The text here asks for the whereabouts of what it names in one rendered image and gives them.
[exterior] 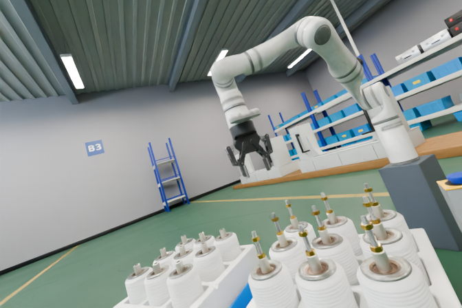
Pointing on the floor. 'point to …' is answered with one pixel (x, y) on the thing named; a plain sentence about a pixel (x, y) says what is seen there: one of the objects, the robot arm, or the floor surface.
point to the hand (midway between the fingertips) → (257, 170)
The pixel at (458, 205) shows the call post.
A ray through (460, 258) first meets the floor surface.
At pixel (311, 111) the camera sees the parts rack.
